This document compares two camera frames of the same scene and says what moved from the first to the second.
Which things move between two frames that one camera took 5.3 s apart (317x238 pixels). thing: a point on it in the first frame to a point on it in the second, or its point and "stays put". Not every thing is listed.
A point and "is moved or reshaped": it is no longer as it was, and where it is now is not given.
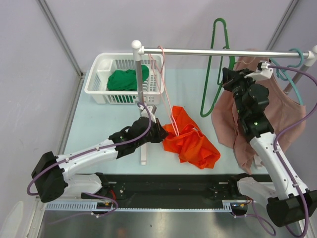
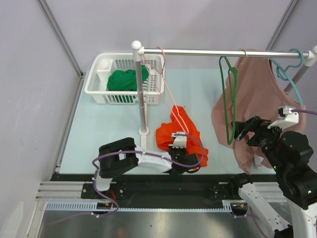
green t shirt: x=125 y=80 stays put
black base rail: x=171 y=188 stays put
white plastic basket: x=112 y=76 stays put
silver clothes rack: x=138 y=51 stays put
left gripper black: x=161 y=133 to x=182 y=149
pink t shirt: x=288 y=118 stays put
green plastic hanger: x=226 y=42 to x=234 y=77
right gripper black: x=230 y=77 to x=255 y=123
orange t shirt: x=184 y=139 is moved or reshaped
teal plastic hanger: x=283 y=73 stays put
